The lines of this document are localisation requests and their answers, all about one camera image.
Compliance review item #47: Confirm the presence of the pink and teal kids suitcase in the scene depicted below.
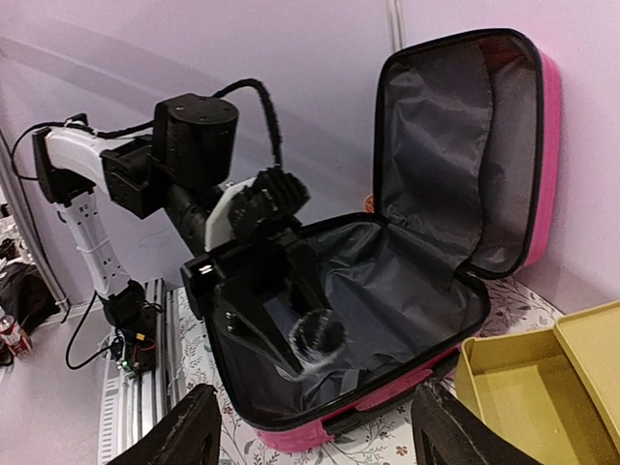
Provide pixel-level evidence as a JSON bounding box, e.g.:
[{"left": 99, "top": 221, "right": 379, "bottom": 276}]
[{"left": 204, "top": 28, "right": 562, "bottom": 434}]

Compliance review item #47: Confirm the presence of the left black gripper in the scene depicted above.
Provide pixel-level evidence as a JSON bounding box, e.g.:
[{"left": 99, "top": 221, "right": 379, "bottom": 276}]
[{"left": 164, "top": 183, "right": 330, "bottom": 382}]

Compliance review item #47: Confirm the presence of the left metal wall post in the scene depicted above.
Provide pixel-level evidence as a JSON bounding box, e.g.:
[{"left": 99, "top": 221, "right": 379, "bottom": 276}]
[{"left": 385, "top": 0, "right": 406, "bottom": 52}]

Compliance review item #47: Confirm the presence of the yellow and white storage box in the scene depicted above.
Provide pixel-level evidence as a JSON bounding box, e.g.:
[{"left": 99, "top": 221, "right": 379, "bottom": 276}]
[{"left": 454, "top": 302, "right": 619, "bottom": 464}]

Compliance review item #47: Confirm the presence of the orange patterned ceramic bowl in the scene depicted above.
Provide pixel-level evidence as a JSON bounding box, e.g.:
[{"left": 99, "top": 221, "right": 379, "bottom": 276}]
[{"left": 363, "top": 195, "right": 375, "bottom": 213}]

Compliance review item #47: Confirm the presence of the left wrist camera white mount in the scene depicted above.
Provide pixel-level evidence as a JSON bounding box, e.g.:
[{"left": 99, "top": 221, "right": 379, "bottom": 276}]
[{"left": 202, "top": 167, "right": 312, "bottom": 253}]

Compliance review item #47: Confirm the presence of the floral white tablecloth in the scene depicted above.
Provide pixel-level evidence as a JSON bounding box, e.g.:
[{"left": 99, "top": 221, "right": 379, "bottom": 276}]
[{"left": 166, "top": 278, "right": 563, "bottom": 464}]

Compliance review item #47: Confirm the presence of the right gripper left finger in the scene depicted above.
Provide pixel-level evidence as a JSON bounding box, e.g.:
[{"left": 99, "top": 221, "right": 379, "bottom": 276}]
[{"left": 109, "top": 384, "right": 222, "bottom": 465}]

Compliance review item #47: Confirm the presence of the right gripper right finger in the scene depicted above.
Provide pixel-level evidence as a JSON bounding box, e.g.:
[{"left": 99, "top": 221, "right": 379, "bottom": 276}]
[{"left": 411, "top": 378, "right": 537, "bottom": 465}]

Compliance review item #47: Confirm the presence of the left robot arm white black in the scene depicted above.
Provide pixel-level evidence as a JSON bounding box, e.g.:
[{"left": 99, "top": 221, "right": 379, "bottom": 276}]
[{"left": 33, "top": 93, "right": 328, "bottom": 378}]

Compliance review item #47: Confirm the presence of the aluminium front rail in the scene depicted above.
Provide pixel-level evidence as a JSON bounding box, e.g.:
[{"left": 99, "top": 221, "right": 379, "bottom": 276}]
[{"left": 97, "top": 279, "right": 186, "bottom": 464}]

